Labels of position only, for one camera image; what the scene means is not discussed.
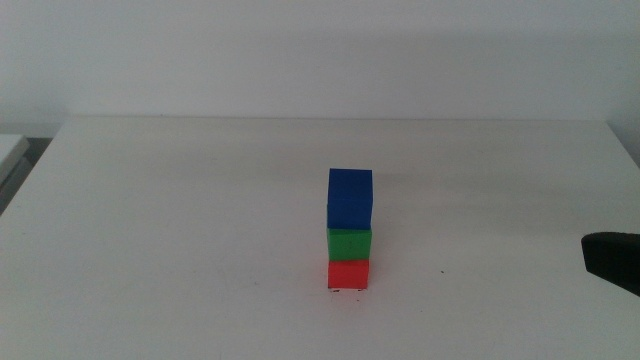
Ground red foam cube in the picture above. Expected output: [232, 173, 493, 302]
[327, 258, 371, 291]

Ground blue foam cube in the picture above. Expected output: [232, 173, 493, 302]
[326, 167, 375, 232]

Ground white side table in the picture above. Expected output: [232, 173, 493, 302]
[0, 133, 34, 216]

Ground green foam cube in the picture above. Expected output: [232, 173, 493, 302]
[326, 227, 373, 263]

